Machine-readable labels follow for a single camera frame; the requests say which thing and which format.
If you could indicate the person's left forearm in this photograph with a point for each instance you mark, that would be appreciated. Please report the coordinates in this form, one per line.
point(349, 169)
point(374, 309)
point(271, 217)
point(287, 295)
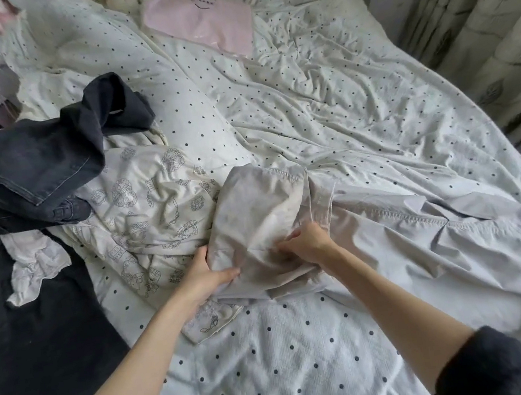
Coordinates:
point(140, 373)

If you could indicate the dark grey jeans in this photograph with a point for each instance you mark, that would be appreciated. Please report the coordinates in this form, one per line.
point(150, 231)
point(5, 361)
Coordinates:
point(51, 347)

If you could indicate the cream patterned pyjama top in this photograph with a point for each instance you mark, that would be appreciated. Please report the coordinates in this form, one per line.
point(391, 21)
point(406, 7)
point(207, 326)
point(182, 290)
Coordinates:
point(147, 210)

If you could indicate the striped beige curtain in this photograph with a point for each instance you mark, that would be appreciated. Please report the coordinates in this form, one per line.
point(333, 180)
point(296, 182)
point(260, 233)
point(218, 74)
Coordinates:
point(499, 49)

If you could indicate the person's black right sleeve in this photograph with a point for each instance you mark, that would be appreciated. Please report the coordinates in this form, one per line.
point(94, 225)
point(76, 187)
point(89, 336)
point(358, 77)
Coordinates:
point(498, 366)

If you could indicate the white crumpled blanket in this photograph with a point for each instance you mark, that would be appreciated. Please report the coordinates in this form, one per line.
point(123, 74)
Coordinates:
point(59, 49)

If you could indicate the light grey smocked garment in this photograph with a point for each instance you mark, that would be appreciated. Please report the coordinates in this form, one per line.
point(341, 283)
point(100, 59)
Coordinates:
point(438, 238)

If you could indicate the person's right hand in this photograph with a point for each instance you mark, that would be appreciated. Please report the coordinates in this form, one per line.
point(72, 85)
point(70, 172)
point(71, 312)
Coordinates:
point(313, 245)

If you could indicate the white dotted bed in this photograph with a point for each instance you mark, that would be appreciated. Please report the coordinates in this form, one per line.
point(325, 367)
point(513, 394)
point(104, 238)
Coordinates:
point(343, 98)

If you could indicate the person's right forearm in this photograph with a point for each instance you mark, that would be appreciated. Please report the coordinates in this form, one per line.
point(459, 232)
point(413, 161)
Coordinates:
point(400, 315)

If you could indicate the person's left hand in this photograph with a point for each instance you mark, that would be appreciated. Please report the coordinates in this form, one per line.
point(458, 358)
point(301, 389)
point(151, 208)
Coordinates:
point(200, 284)

